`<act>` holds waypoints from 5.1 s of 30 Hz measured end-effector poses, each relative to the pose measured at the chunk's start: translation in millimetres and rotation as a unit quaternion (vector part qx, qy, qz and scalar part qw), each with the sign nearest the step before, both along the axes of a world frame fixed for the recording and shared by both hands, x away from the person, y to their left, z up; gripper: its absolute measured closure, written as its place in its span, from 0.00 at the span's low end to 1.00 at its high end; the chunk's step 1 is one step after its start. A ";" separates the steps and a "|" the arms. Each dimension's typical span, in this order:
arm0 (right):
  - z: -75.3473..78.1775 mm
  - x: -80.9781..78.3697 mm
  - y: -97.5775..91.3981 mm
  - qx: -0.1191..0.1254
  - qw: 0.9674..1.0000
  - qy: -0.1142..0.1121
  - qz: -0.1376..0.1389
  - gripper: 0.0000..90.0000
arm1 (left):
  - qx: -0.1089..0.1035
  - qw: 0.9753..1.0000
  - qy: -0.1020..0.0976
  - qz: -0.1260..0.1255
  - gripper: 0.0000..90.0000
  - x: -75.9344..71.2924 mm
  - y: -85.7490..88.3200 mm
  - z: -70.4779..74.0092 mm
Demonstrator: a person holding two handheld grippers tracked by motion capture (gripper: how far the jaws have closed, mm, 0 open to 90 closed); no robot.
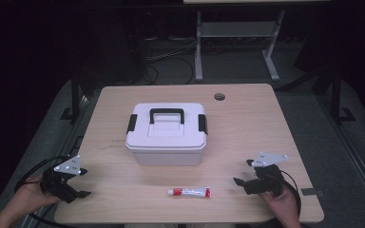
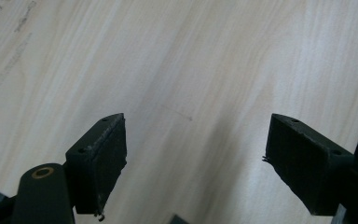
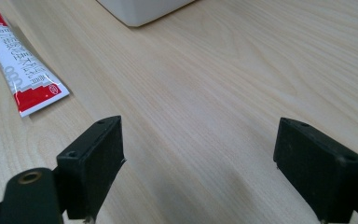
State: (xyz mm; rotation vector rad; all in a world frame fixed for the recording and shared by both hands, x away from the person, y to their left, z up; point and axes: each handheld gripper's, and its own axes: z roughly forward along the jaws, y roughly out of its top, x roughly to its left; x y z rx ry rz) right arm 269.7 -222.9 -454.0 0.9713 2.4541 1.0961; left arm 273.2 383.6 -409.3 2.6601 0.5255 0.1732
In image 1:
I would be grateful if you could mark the grey tape strip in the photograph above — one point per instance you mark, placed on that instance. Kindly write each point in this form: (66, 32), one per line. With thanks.
(309, 192)

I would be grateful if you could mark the white red ointment tube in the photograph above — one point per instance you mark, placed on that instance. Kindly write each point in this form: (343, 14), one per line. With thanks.
(191, 192)

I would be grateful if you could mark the person's right hand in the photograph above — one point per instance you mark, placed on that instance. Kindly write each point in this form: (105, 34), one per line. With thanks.
(283, 205)

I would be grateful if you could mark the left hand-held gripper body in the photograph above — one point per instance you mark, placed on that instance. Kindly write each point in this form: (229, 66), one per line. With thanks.
(58, 186)

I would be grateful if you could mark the white metal desk frame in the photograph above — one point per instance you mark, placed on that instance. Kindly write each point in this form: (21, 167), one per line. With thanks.
(234, 29)

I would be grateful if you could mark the person's left hand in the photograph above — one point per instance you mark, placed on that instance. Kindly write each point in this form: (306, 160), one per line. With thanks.
(34, 196)

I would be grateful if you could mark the aluminium floor rail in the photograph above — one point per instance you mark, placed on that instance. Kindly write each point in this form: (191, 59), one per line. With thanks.
(355, 158)

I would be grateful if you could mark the white storage box body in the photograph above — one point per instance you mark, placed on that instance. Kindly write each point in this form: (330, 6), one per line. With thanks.
(168, 157)

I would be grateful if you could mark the black stand post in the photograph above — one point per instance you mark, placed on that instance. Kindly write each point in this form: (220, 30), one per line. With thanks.
(75, 95)
(337, 98)

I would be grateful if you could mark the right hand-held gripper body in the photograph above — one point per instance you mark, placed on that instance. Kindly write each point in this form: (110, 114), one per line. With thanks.
(266, 182)

